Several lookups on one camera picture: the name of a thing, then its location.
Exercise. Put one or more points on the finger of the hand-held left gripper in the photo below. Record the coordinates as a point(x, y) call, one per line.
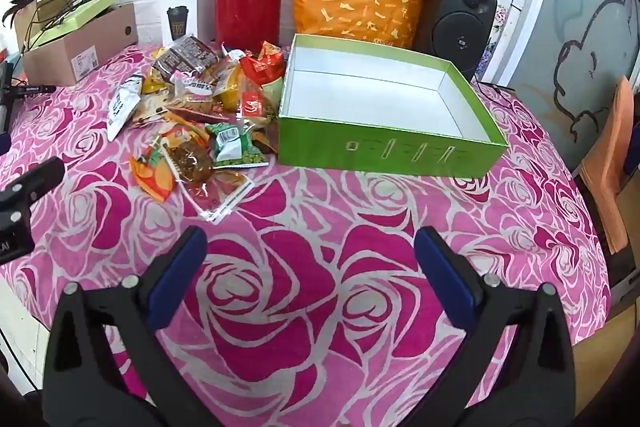
point(35, 179)

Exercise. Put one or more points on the large yellow chip bag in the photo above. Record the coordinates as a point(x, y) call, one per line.
point(231, 92)

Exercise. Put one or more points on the black speaker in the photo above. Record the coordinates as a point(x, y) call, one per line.
point(460, 27)

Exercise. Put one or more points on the brown paper bag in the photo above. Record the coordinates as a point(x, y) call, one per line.
point(50, 2)

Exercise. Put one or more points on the green box lid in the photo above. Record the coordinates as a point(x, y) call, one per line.
point(75, 19)

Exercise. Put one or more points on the white cup carton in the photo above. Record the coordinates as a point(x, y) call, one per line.
point(180, 17)

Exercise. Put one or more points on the orange chair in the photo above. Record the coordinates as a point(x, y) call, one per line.
point(607, 167)

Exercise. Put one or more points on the brown cardboard box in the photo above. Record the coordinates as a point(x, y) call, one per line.
point(85, 52)

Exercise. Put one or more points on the pile of snack packets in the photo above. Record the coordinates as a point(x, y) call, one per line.
point(200, 92)

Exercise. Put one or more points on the pink rose tablecloth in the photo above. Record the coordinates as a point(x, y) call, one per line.
point(310, 257)

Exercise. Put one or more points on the black handheld microphone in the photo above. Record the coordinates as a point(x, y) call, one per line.
point(32, 89)

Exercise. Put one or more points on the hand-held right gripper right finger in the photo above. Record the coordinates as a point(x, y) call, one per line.
point(442, 274)

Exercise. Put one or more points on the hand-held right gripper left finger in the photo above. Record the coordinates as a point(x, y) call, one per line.
point(180, 272)

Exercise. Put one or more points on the green cardboard box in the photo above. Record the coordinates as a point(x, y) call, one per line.
point(380, 147)

